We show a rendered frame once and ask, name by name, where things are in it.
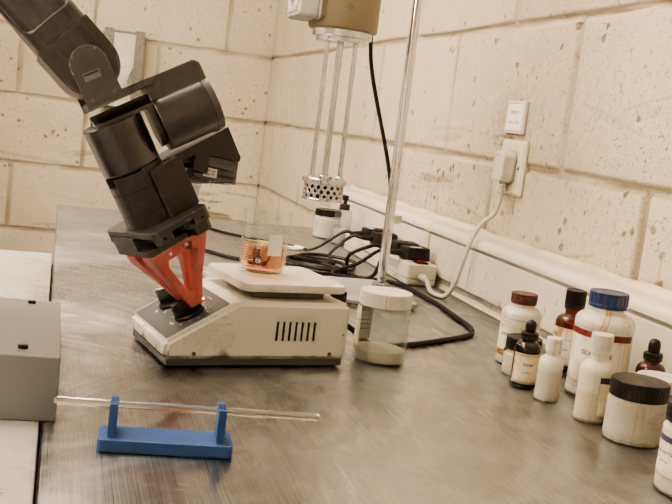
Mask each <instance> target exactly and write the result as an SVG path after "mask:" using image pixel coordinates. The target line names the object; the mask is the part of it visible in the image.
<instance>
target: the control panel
mask: <svg viewBox="0 0 672 504"><path fill-rule="evenodd" d="M203 297H204V299H203V300H202V302H201V304H203V306H204V310H203V311H202V312H201V313H200V314H199V315H198V316H196V317H194V318H192V319H190V320H187V321H183V322H176V321H175V319H174V315H173V313H172V310H171V308H170V309H165V310H162V309H160V308H159V303H160V302H159V300H157V301H155V302H153V303H151V304H149V305H147V306H145V307H143V308H142V309H140V310H138V311H136V312H137V314H138V315H139V316H141V317H142V318H143V319H144V320H145V321H146V322H148V323H149V324H150V325H151V326H152V327H153V328H155V329H156V330H157V331H158V332H159V333H160V334H162V335H163V336H164V337H165V338H166V339H167V338H168V337H170V336H172V335H174V334H176V333H178V332H180V331H181V330H183V329H185V328H187V327H189V326H191V325H193V324H194V323H196V322H198V321H200V320H202V319H204V318H206V317H207V316H209V315H211V314H213V313H215V312H217V311H219V310H220V309H222V308H224V307H226V306H228V305H229V304H230V303H229V302H227V301H226V300H224V299H222V298H221V297H219V296H218V295H216V294H214V293H213V292H211V291H210V290H208V289H206V288H205V287H203Z"/></svg>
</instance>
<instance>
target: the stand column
mask: <svg viewBox="0 0 672 504"><path fill-rule="evenodd" d="M422 2H423V0H413V2H412V9H411V17H410V25H409V33H408V40H407V48H406V56H405V64H404V72H403V79H402V87H401V95H400V103H399V110H398V118H397V126H396V134H395V141H394V149H393V157H392V165H391V173H390V180H389V188H388V196H387V204H386V211H385V219H384V227H383V235H382V242H381V250H380V258H379V266H378V273H377V275H378V276H377V281H373V282H372V286H384V287H390V284H388V283H386V278H387V271H388V263H389V256H390V248H391V240H392V233H393V225H394V217H395V210H396V202H397V194H398V186H399V179H400V171H401V163H402V156H403V148H404V140H405V133H406V125H407V117H408V110H409V102H410V94H411V86H412V79H413V71H414V63H415V56H416V48H417V40H418V33H419V25H420V17H421V10H422Z"/></svg>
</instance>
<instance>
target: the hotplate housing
mask: <svg viewBox="0 0 672 504"><path fill-rule="evenodd" d="M203 287H205V288H206V289H208V290H210V291H211V292H213V293H214V294H216V295H218V296H219V297H221V298H222V299H224V300H226V301H227V302H229V303H230V304H229V305H228V306H226V307H224V308H222V309H220V310H219V311H217V312H215V313H213V314H211V315H209V316H207V317H206V318H204V319H202V320H200V321H198V322H196V323H194V324H193V325H191V326H189V327H187V328H185V329H183V330H181V331H180V332H178V333H176V334H174V335H172V336H170V337H168V338H167V339H166V338H165V337H164V336H163V335H162V334H160V333H159V332H158V331H157V330H156V329H155V328H153V327H152V326H151V325H150V324H149V323H148V322H146V321H145V320H144V319H143V318H142V317H141V316H139V315H138V314H137V312H136V314H135V316H133V317H132V320H131V326H132V327H133V328H134V329H133V335H134V336H135V337H136V338H137V339H138V340H139V341H140V342H141V343H142V344H143V345H144V346H145V347H146V348H147V349H148V350H149V351H150V352H152V353H153V354H154V355H155V356H156V357H157V358H158V359H159V360H160V361H161V362H162V363H163V364H164V365H166V366H201V365H317V366H324V365H340V364H341V359H340V357H342V355H344V350H345V342H346V334H347V326H348V318H349V310H350V308H349V307H347V306H346V303H344V302H342V301H340V300H338V299H336V298H333V297H331V296H329V295H327V294H303V293H273V292H249V291H244V290H241V289H239V288H237V287H235V286H234V285H232V284H230V283H228V282H227V281H225V280H223V279H222V278H203Z"/></svg>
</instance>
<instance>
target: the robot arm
mask: <svg viewBox="0 0 672 504"><path fill-rule="evenodd" d="M0 14H1V15H2V16H3V18H4V19H5V20H6V21H7V22H8V23H9V24H10V26H11V27H12V28H13V29H14V31H15V32H16V33H17V34H18V36H19V37H20V38H21V39H22V40H23V41H24V43H25V44H26V45H27V46H28V47H29V48H30V49H31V51H32V52H33V53H34V54H35V55H36V56H37V62H38V63H39V64H40V65H41V67H42V68H43V69H44V70H45V71H46V72H47V73H48V74H49V75H50V77H51V78H52V79H53V80H54V81H55V82H56V83H57V84H58V86H59V87H60V88H61V89H62V90H63V91H64V92H65V93H66V94H68V95H69V96H71V97H73V98H75V99H77V100H78V102H79V104H80V107H81V109H82V111H83V113H84V114H87V113H89V112H92V111H94V110H96V109H99V108H101V107H103V106H106V105H108V104H111V103H113V102H115V101H117V100H119V99H122V98H124V97H126V96H129V95H131V94H133V93H136V92H138V91H142V94H143V95H142V96H139V97H137V98H135V99H132V100H130V101H128V102H125V103H123V104H121V105H118V106H116V107H113V108H111V109H109V110H106V111H104V112H102V113H99V114H97V115H95V116H92V117H90V118H89V120H90V122H91V123H90V125H91V126H90V127H88V128H87V129H85V130H84V131H83V133H84V135H85V138H86V140H87V142H88V144H89V146H90V148H91V151H92V153H93V155H94V157H95V159H96V161H97V164H98V166H99V168H100V170H101V172H102V174H103V177H104V178H106V179H105V181H106V183H107V185H108V187H109V190H110V192H111V194H112V196H113V198H114V200H115V203H116V205H117V207H118V209H119V211H120V213H121V216H122V218H123V221H122V222H120V223H118V224H116V225H114V226H113V227H111V228H109V229H108V230H107V232H108V235H109V237H110V239H111V241H112V242H114V244H115V246H116V248H117V250H118V252H119V254H123V255H127V258H128V260H129V261H130V262H131V263H132V264H133V265H135V266H136V267H137V268H139V269H140V270H141V271H142V272H144V273H145V274H146V275H147V276H149V277H150V278H151V279H152V280H154V281H155V282H156V283H157V284H159V285H160V286H161V287H162V288H164V289H165V290H166V291H167V292H168V293H169V294H170V295H172V296H173V297H174V298H175V299H176V300H177V301H178V300H180V299H182V300H183V301H184V302H185V303H186V304H187V305H188V306H189V307H190V308H193V307H195V306H197V305H198V304H200V303H201V302H202V300H203V264H204V255H205V246H206V237H207V232H206V231H207V230H209V229H210V228H212V225H211V223H210V220H209V217H210V215H209V212H208V210H207V208H206V205H205V204H198V203H199V199H198V197H197V195H196V192H195V190H194V188H193V185H192V183H195V184H208V183H213V184H222V185H235V183H236V176H237V169H238V162H240V154H239V152H238V149H237V147H236V145H235V142H234V140H233V137H232V135H231V132H230V130H229V127H225V125H226V123H225V117H224V114H223V110H222V108H221V105H220V102H219V100H218V98H217V96H216V93H215V91H214V89H213V88H212V86H211V84H210V82H209V81H208V79H207V78H206V76H205V74H204V71H203V69H202V67H201V65H200V63H199V62H198V61H196V60H190V61H188V62H185V63H183V64H180V65H178V66H176V67H173V68H171V69H168V70H166V71H164V72H161V73H159V74H157V75H154V76H152V77H149V78H146V79H144V80H142V81H139V82H137V83H134V84H132V85H130V86H127V87H125V88H121V86H120V84H119V82H118V77H119V74H120V68H121V63H120V58H119V55H118V52H117V50H116V49H115V47H114V46H113V45H112V43H111V42H110V41H109V40H108V39H107V38H106V36H105V35H104V34H103V33H102V32H101V31H100V29H99V28H98V27H97V26H96V25H95V24H94V23H93V21H92V20H91V19H90V18H89V17H88V16H87V14H85V15H84V14H83V13H82V12H81V10H80V9H79V8H78V7H77V6H76V5H75V3H74V2H73V1H72V0H0ZM143 110H144V113H145V115H146V117H147V120H148V122H149V124H150V127H151V129H152V131H153V133H154V135H155V137H156V139H157V141H158V142H159V144H160V145H161V146H162V147H163V146H165V145H166V146H167V147H168V149H167V150H165V151H163V152H161V153H159V154H158V151H157V149H156V147H155V145H154V142H153V140H152V138H151V135H150V133H149V131H148V129H147V126H146V124H145V122H144V119H143V117H142V115H141V113H140V111H143ZM176 256H178V259H179V263H180V267H181V271H182V276H183V282H184V285H183V284H182V283H181V282H180V280H179V279H178V278H177V276H176V275H175V274H174V273H173V271H172V270H171V269H170V267H169V261H170V260H171V259H173V258H174V257H176Z"/></svg>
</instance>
